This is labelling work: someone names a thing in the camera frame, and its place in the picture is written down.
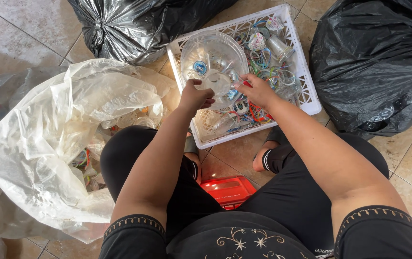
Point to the person's left hand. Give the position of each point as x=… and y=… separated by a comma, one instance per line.
x=191, y=97

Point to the person's right hand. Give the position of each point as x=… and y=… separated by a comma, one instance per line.
x=261, y=93

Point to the person's right fingers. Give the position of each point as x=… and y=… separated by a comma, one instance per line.
x=243, y=90

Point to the person's left fingers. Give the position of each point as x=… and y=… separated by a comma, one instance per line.
x=207, y=97

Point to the small red cutter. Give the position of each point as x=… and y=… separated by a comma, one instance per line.
x=247, y=84

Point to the clear plastic cup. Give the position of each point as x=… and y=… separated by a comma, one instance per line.
x=218, y=83
x=225, y=123
x=280, y=49
x=288, y=88

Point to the heap of coloured plastic rings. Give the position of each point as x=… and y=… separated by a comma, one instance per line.
x=263, y=61

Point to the large clear plastic bowl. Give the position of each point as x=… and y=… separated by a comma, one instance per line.
x=213, y=50

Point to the grey sandal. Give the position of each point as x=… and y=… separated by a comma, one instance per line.
x=191, y=144

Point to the plastic cup with printed lid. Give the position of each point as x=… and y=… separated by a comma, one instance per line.
x=256, y=41

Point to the white plastic lattice crate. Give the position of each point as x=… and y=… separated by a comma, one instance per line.
x=301, y=75

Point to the person's right foot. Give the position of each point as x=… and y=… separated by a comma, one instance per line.
x=261, y=154

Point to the plastic cup with pink lid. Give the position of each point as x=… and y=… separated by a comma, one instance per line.
x=274, y=23

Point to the red plastic stool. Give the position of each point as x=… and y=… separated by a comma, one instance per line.
x=227, y=190

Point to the shiny black garbage bag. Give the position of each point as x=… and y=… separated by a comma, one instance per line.
x=137, y=28

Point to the person's black trousers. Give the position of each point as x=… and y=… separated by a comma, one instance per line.
x=292, y=194

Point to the heap of used plastic cups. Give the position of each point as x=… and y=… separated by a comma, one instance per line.
x=94, y=144

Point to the large black garbage bag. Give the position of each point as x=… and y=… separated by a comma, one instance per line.
x=367, y=64

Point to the person's black embroidered shirt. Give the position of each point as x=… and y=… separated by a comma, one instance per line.
x=227, y=237

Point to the white translucent plastic bag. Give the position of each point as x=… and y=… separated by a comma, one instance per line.
x=58, y=129

